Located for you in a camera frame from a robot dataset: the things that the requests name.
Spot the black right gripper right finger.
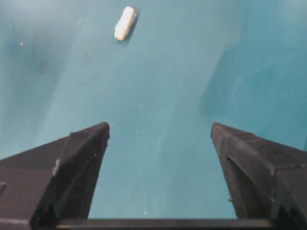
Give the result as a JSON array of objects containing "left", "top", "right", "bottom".
[{"left": 211, "top": 122, "right": 307, "bottom": 230}]

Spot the small wooden dowel rod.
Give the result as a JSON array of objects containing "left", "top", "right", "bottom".
[{"left": 114, "top": 6, "right": 136, "bottom": 41}]

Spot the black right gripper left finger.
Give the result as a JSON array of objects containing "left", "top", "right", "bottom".
[{"left": 0, "top": 122, "right": 110, "bottom": 230}]

